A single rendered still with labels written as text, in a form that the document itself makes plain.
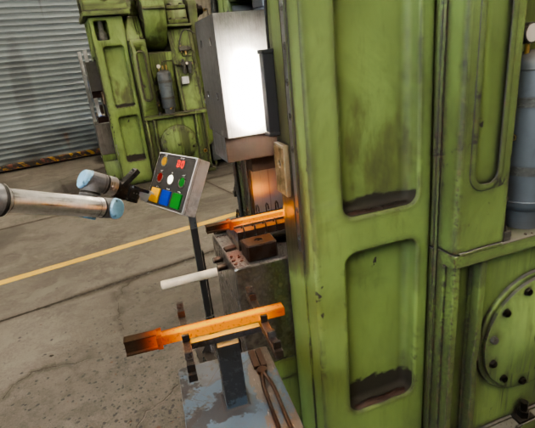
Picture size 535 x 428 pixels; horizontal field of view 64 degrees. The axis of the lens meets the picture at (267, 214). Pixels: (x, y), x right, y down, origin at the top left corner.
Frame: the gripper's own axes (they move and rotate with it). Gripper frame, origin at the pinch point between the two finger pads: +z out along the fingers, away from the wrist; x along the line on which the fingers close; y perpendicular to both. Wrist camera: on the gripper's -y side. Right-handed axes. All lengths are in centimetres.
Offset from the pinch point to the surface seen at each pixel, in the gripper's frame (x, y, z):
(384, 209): 126, -16, 7
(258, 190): 57, -14, 17
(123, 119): -397, -86, 163
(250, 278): 86, 20, -3
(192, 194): 26.9, -4.2, 4.8
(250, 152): 77, -25, -12
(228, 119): 78, -32, -27
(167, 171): 5.2, -12.6, 2.0
